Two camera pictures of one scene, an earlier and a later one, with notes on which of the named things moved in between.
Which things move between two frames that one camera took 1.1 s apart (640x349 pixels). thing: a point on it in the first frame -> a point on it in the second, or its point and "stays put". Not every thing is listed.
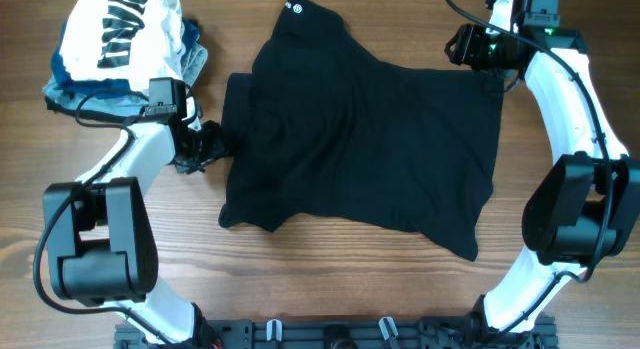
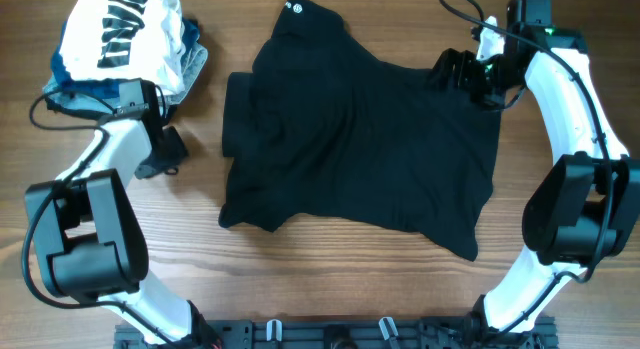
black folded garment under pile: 97,115 stays put
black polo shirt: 321,125 stays put
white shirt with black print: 127,35 stays put
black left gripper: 218,147 -> 178,153
